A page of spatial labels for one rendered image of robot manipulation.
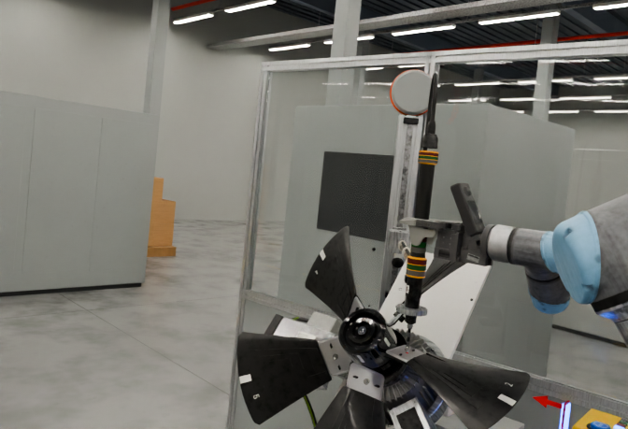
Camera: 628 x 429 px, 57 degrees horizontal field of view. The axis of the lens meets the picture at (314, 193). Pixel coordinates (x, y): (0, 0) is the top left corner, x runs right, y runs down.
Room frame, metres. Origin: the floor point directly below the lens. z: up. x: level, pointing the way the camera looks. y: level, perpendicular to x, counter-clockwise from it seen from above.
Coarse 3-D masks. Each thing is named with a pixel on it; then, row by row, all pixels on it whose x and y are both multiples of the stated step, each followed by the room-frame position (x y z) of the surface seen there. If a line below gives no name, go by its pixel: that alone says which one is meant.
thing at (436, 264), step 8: (432, 264) 1.49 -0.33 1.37; (440, 264) 1.41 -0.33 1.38; (448, 264) 1.38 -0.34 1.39; (456, 264) 1.35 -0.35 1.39; (464, 264) 1.33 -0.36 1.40; (432, 272) 1.41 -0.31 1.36; (440, 272) 1.37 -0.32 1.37; (448, 272) 1.34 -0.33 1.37; (424, 280) 1.40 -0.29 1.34; (432, 280) 1.36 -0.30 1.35; (424, 288) 1.35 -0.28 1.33
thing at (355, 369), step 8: (352, 368) 1.30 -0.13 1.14; (360, 368) 1.30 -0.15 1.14; (368, 368) 1.31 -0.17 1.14; (352, 376) 1.29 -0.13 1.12; (360, 376) 1.29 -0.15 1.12; (368, 376) 1.30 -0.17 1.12; (376, 376) 1.31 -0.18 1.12; (352, 384) 1.27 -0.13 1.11; (360, 384) 1.28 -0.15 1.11; (368, 384) 1.29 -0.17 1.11; (368, 392) 1.28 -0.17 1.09; (376, 392) 1.29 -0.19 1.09
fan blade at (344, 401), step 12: (336, 396) 1.24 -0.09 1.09; (348, 396) 1.25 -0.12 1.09; (360, 396) 1.26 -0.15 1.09; (336, 408) 1.23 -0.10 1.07; (348, 408) 1.23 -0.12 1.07; (360, 408) 1.24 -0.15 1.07; (372, 408) 1.25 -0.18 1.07; (324, 420) 1.21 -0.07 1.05; (336, 420) 1.21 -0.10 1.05; (348, 420) 1.22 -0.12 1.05; (360, 420) 1.22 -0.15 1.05; (372, 420) 1.24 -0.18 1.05; (384, 420) 1.25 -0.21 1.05
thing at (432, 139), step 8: (432, 128) 1.29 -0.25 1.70; (424, 136) 1.29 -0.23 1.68; (432, 136) 1.28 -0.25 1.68; (424, 144) 1.28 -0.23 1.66; (432, 144) 1.28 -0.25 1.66; (408, 280) 1.29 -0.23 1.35; (416, 280) 1.28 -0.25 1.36; (408, 288) 1.28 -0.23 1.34; (416, 288) 1.28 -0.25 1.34; (408, 296) 1.28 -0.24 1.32; (416, 296) 1.28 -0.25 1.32; (408, 304) 1.28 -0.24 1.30; (416, 304) 1.28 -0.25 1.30; (408, 320) 1.29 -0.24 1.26; (416, 320) 1.29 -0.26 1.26
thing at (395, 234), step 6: (396, 228) 1.96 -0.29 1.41; (402, 228) 1.96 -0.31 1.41; (390, 234) 1.87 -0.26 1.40; (396, 234) 1.87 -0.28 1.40; (402, 234) 1.87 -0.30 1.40; (408, 234) 1.87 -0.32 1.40; (390, 240) 1.87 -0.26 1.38; (396, 240) 1.87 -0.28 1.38; (408, 240) 1.87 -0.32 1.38; (390, 246) 1.87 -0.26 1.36; (396, 246) 1.87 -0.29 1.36; (408, 246) 1.87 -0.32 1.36; (396, 252) 1.87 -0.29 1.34
